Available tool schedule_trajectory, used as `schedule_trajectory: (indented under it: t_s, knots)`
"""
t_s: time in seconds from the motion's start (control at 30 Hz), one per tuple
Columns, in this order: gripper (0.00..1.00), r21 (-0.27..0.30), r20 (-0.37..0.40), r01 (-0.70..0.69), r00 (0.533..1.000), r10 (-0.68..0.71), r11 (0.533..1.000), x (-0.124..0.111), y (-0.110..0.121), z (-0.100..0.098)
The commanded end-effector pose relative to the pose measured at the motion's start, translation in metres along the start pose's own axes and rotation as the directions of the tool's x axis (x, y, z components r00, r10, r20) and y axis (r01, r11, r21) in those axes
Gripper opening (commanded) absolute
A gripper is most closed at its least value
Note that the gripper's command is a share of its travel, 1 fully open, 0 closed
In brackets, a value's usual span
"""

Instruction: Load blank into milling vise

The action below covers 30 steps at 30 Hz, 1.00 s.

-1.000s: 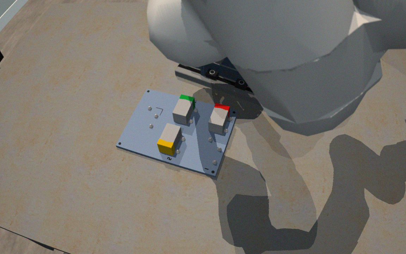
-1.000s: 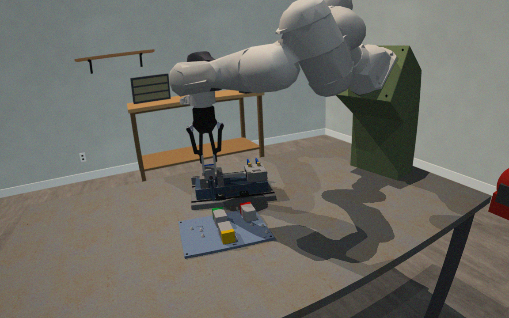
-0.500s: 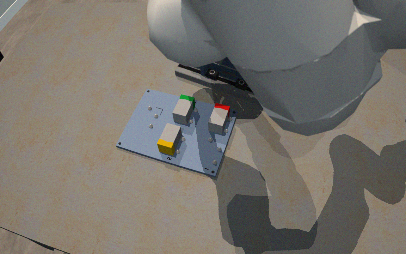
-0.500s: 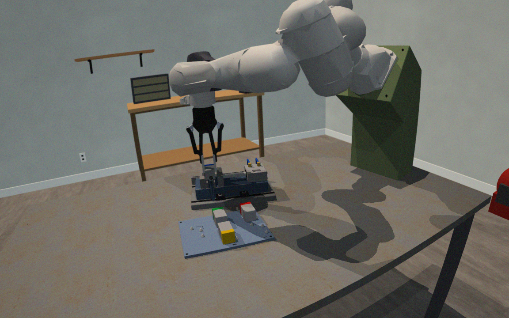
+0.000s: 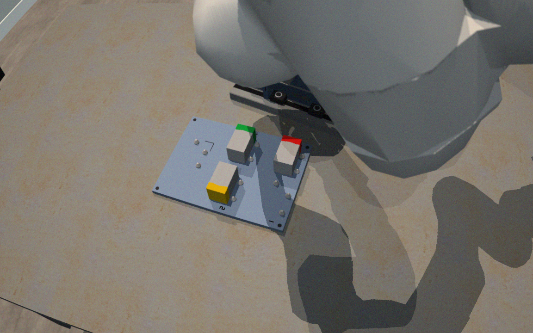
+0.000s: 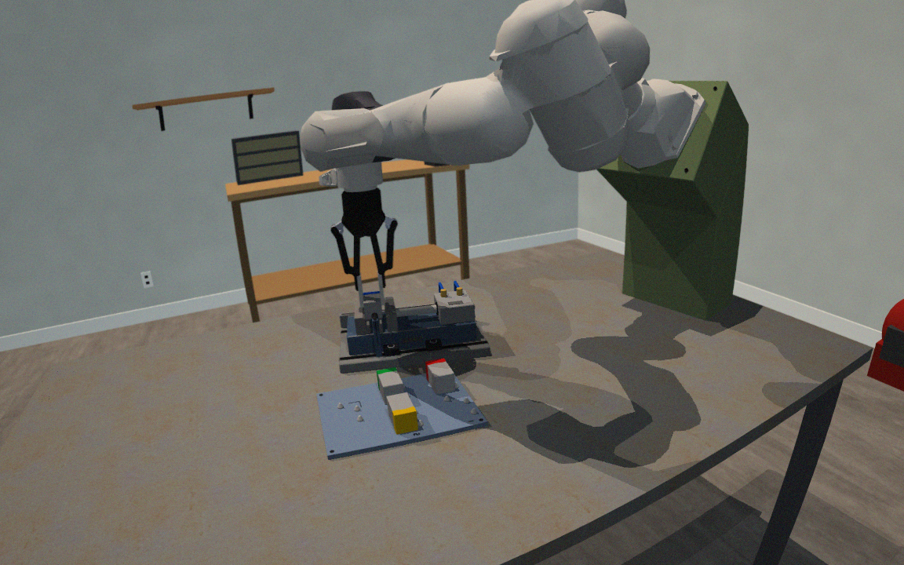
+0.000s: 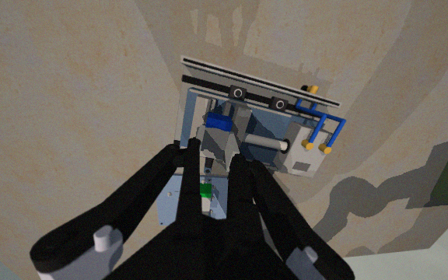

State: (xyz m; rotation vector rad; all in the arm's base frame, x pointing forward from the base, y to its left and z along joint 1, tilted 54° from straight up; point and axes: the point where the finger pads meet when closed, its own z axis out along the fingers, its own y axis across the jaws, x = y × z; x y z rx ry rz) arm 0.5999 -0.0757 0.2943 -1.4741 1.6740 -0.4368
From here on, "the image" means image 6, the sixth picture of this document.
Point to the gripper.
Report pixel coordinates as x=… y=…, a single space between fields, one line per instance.
x=365 y=224

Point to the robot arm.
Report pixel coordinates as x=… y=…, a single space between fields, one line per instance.
x=570 y=73

